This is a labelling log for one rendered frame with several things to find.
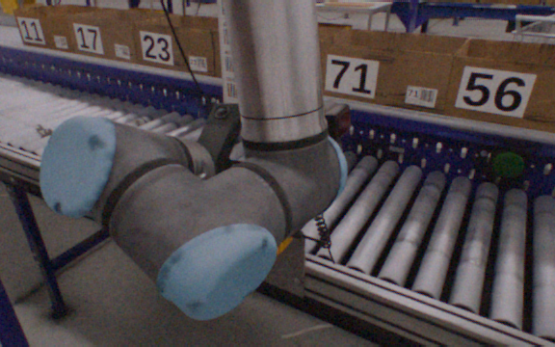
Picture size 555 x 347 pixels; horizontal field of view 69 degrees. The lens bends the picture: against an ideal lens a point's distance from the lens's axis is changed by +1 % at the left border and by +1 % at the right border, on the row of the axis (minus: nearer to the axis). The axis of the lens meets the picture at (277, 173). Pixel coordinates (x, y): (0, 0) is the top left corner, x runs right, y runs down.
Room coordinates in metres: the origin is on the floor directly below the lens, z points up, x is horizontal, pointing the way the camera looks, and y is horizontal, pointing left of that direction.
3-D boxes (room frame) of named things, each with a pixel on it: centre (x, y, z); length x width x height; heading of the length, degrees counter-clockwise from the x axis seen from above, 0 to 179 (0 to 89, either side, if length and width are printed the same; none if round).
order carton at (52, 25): (2.07, 1.01, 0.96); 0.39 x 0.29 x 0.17; 61
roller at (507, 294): (0.68, -0.50, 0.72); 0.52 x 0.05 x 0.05; 150
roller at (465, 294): (0.71, -0.44, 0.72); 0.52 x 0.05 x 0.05; 150
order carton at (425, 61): (1.28, -0.36, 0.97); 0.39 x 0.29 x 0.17; 60
